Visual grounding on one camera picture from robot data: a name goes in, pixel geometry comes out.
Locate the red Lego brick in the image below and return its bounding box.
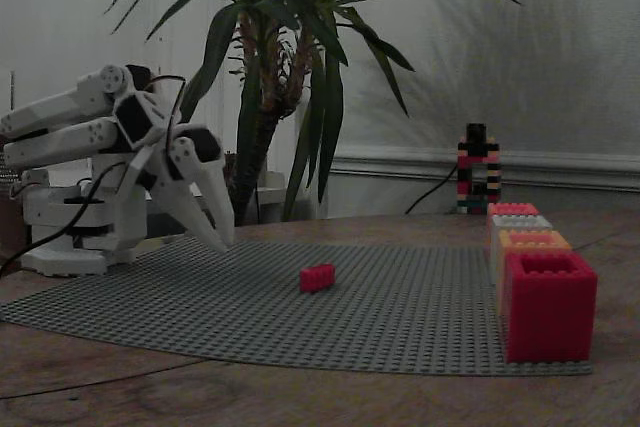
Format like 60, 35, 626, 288
299, 263, 337, 294

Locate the grey Lego baseplate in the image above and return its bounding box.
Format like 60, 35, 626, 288
0, 238, 595, 378

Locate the striped Lego tower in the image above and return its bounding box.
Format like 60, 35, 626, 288
455, 121, 502, 216

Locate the red lego box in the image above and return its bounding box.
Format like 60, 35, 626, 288
504, 251, 599, 365

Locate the green yucca plant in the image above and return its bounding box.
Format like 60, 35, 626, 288
102, 0, 522, 227

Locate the white wrist mount plate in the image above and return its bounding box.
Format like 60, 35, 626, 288
113, 145, 159, 198

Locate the gripper servo wire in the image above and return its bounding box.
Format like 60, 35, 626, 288
148, 75, 187, 158

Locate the thick black cable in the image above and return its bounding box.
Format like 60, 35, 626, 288
0, 159, 126, 278

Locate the thin black table cable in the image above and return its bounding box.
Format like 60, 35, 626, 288
0, 357, 212, 401

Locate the black cable behind tower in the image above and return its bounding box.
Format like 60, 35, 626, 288
403, 169, 461, 216

